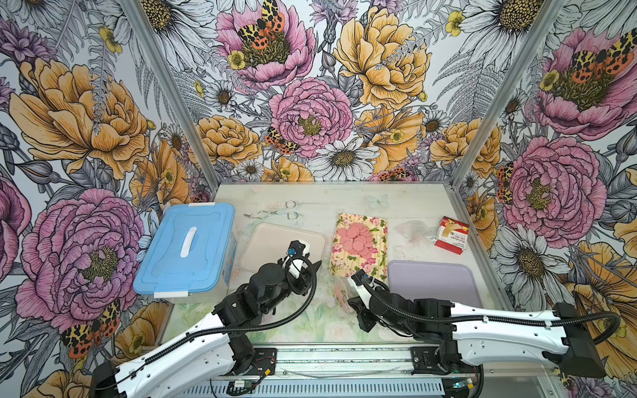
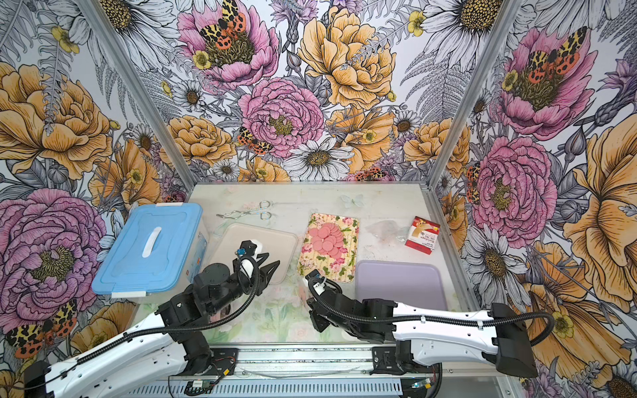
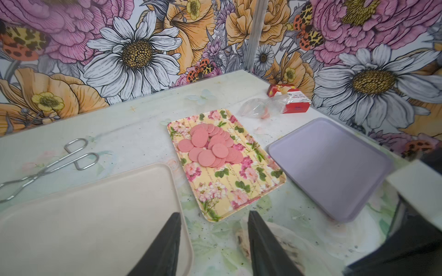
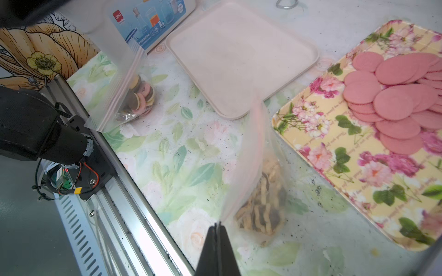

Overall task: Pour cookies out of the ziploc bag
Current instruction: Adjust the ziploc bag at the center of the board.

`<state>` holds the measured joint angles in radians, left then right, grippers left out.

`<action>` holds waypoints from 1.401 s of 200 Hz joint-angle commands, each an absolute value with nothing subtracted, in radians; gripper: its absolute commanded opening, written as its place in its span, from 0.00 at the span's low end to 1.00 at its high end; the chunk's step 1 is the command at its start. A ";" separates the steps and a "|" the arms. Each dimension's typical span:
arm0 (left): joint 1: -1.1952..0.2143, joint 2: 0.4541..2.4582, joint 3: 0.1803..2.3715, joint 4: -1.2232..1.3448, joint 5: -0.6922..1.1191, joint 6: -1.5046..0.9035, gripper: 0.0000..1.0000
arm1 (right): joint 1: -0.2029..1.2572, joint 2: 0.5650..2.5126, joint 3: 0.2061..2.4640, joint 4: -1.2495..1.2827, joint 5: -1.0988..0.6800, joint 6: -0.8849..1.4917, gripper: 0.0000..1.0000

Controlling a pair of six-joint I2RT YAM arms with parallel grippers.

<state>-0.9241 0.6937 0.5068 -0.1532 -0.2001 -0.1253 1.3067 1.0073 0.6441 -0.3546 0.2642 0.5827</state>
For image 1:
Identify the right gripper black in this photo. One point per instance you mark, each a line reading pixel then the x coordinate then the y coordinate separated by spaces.
pixel 362 313

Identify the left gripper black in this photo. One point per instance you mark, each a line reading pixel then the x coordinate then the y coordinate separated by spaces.
pixel 305 280

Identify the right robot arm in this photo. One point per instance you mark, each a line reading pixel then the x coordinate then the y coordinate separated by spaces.
pixel 455 338

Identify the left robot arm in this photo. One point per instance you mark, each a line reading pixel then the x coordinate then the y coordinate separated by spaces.
pixel 217 345

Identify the bag of pink wafers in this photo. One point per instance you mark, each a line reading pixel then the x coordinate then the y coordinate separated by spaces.
pixel 341 293

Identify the pile of pink cookies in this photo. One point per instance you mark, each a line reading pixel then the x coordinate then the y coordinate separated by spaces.
pixel 357 240

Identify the beige plastic tray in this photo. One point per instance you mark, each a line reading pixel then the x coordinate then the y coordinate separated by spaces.
pixel 270 242

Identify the lavender plastic tray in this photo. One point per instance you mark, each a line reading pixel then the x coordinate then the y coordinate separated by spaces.
pixel 424 280

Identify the metal scissors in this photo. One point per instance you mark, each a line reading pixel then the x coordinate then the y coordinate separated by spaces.
pixel 289 210

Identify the blue lidded storage box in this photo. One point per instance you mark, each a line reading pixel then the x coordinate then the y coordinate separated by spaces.
pixel 191 256

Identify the red white small box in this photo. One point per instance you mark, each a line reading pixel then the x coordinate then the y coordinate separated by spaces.
pixel 452 235

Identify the yellow floral tray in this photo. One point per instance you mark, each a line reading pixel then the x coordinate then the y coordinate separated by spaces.
pixel 344 265

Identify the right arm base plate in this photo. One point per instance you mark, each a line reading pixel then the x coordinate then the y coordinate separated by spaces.
pixel 438 361

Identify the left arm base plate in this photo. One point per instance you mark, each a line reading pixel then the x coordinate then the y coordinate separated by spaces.
pixel 264 359

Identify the aluminium front rail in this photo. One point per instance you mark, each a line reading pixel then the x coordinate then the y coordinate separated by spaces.
pixel 345 360

